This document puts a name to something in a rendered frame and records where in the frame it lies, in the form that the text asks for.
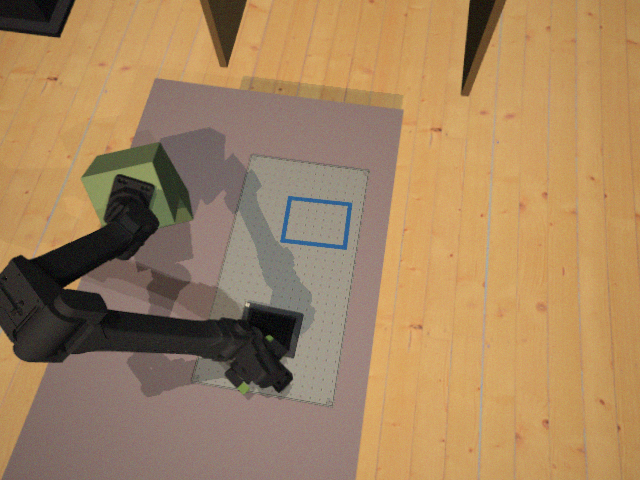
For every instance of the blue tape outline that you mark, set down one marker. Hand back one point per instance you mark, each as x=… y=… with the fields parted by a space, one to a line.
x=347 y=225

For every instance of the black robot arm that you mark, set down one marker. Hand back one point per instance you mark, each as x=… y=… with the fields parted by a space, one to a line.
x=38 y=321

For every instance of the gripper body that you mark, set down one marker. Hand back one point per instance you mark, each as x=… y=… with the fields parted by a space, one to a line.
x=236 y=380

